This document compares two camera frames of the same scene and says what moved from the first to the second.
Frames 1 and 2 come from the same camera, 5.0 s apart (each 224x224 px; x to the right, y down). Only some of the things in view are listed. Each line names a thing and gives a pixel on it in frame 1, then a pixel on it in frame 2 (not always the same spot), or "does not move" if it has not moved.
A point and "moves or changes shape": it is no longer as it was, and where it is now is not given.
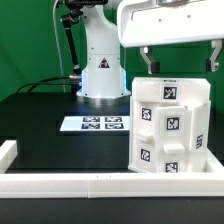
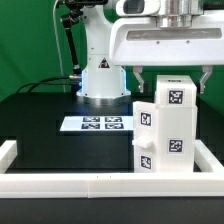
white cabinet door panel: [173, 132] to [145, 137]
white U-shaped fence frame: [110, 185] does not move
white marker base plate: [91, 123] does not move
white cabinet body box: [169, 136] moves or changes shape
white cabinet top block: [172, 89] moves or changes shape
